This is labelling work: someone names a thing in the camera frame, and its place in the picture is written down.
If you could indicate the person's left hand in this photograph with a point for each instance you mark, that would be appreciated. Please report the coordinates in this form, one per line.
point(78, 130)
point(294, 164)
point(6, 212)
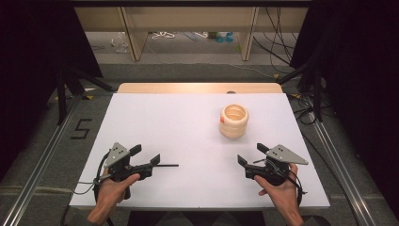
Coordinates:
point(109, 194)

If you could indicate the wooden shelf unit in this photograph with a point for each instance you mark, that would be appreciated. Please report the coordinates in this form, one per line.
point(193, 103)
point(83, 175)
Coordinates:
point(188, 19)

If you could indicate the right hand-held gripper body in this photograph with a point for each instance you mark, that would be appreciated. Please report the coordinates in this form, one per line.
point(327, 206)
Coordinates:
point(282, 155)

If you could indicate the black curtain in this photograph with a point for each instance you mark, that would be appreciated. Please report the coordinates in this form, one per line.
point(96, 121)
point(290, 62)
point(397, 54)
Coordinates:
point(360, 78)
point(28, 62)

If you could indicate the thin black pen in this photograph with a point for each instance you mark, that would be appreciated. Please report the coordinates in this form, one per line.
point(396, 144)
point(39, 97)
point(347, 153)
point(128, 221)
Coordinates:
point(169, 165)

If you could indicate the aluminium floor rail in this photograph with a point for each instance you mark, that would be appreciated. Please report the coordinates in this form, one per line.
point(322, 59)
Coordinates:
point(37, 175)
point(342, 175)

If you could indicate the clear plastic bag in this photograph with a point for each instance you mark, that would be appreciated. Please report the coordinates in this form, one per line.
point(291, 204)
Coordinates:
point(120, 42)

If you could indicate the blue plastic bottle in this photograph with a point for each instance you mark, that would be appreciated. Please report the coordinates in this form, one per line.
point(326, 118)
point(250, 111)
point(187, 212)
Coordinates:
point(229, 37)
point(219, 38)

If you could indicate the black metal stand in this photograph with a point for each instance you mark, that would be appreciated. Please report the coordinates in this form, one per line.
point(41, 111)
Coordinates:
point(61, 100)
point(317, 100)

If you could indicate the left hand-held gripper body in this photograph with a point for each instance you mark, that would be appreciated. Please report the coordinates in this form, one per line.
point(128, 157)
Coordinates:
point(116, 155)

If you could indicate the white table cover sheet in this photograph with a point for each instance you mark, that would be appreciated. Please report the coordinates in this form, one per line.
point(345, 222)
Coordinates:
point(188, 132)

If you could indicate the person's right hand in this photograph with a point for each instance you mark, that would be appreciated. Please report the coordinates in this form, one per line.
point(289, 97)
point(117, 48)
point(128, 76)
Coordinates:
point(284, 196)

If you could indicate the cream ribbed pen holder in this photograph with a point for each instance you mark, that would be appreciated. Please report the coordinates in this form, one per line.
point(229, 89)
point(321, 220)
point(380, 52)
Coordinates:
point(233, 129)

